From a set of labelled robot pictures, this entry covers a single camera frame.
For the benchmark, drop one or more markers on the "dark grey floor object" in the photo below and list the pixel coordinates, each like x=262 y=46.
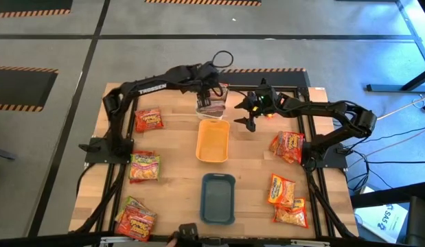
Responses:
x=2 y=154

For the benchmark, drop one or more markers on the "white printed cardboard box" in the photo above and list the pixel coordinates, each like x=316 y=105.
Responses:
x=384 y=219

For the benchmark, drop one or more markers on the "black handheld device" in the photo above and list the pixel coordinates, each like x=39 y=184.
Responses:
x=186 y=231

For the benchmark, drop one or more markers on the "silver aluminium bracket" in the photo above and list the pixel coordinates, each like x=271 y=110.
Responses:
x=311 y=243
x=112 y=240

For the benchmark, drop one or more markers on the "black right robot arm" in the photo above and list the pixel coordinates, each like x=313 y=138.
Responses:
x=322 y=108

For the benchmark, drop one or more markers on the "black aluminium table frame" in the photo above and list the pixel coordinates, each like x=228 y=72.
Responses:
x=260 y=237

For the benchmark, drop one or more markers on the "orange noodle packet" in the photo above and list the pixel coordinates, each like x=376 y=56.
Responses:
x=281 y=190
x=291 y=216
x=270 y=116

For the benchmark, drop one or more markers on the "orange plastic bin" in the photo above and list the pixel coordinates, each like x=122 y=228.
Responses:
x=214 y=140

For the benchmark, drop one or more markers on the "black hazard-striped floor mat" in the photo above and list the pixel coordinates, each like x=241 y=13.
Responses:
x=26 y=4
x=198 y=2
x=287 y=79
x=20 y=89

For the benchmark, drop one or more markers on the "person's hand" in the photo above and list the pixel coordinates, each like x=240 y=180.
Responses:
x=171 y=243

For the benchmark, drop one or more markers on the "black desk leg frame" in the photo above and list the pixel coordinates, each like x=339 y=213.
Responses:
x=387 y=88

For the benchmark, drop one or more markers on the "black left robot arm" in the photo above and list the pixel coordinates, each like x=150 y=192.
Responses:
x=154 y=87

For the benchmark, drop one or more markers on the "white plastic bin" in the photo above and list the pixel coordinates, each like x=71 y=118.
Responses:
x=207 y=117

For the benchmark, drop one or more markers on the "black desk beam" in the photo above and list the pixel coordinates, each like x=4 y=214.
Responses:
x=387 y=195

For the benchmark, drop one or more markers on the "teal plastic bin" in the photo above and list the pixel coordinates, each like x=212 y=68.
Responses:
x=217 y=199

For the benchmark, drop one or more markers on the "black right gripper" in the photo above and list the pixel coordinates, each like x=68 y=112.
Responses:
x=263 y=103

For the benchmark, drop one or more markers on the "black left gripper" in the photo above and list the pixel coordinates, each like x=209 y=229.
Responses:
x=207 y=85

